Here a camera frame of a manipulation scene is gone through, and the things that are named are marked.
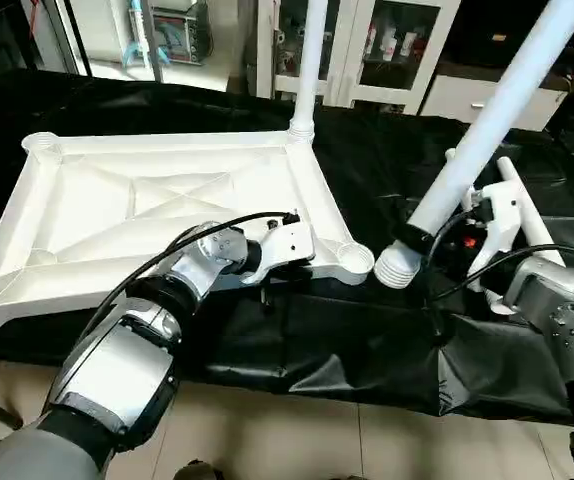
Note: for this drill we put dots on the white plastic table leg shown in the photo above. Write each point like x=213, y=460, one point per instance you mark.
x=527, y=200
x=497, y=110
x=492, y=300
x=309, y=60

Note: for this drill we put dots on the white plastic table top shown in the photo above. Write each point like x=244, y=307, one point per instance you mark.
x=97, y=200

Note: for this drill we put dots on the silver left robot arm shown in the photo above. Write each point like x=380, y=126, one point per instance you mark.
x=127, y=350

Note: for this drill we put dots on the black work surface mat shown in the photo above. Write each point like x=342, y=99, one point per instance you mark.
x=317, y=340

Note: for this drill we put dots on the white drawer unit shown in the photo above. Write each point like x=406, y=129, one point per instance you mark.
x=477, y=100

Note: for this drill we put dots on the white glass door cabinet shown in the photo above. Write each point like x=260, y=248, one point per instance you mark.
x=387, y=50

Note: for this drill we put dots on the black equipment box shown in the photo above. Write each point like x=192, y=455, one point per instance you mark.
x=487, y=30

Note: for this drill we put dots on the colourful background box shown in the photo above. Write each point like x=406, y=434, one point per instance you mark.
x=172, y=30

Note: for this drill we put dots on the black vertical pole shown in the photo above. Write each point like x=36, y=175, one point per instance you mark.
x=72, y=35

